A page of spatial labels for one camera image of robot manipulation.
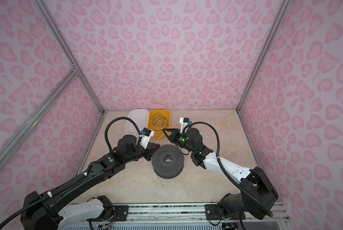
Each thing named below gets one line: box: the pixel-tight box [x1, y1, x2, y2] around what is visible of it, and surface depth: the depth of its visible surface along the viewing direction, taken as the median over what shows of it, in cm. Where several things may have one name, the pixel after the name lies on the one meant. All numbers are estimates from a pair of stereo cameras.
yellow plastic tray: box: [147, 109, 171, 139], surface depth 113 cm
